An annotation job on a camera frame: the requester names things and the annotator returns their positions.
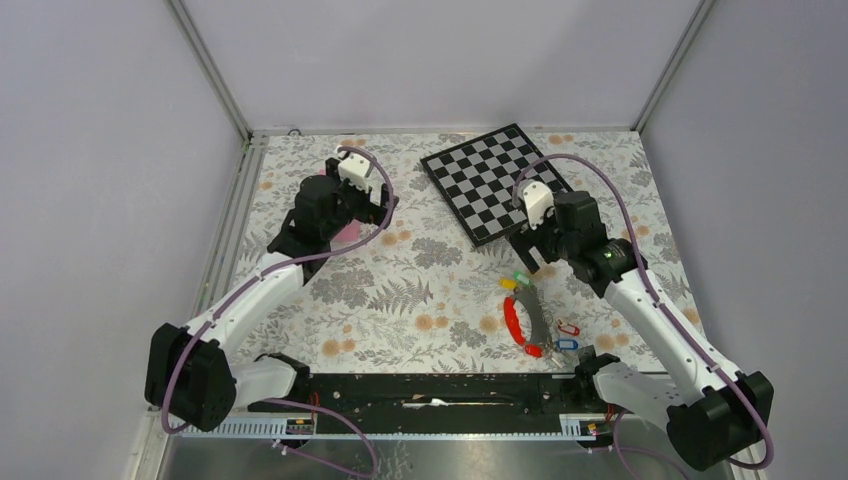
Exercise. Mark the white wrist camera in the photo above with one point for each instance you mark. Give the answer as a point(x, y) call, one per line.
point(355, 169)
point(537, 199)

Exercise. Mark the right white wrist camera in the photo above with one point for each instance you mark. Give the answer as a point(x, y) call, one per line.
point(537, 199)

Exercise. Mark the blue tag key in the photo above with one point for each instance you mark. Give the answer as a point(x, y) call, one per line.
point(567, 344)

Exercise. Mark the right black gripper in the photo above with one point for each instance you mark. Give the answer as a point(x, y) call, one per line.
point(528, 238)

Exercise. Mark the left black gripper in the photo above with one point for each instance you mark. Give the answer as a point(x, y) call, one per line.
point(371, 212)

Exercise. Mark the green tag key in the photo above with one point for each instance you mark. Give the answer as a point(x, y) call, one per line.
point(522, 278)

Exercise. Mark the pink plastic box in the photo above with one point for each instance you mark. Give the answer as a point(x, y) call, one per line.
point(349, 234)

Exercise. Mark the floral table mat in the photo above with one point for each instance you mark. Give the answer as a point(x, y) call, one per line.
point(421, 297)

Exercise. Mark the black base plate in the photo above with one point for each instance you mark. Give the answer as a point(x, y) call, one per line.
point(510, 404)

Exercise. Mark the black grey checkerboard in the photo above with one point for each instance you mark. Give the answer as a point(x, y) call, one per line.
point(475, 179)

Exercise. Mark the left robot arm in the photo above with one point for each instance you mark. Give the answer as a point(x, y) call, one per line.
point(189, 375)

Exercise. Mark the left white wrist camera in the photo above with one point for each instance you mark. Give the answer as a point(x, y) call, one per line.
point(355, 169)

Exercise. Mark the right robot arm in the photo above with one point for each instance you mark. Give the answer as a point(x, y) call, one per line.
point(709, 409)

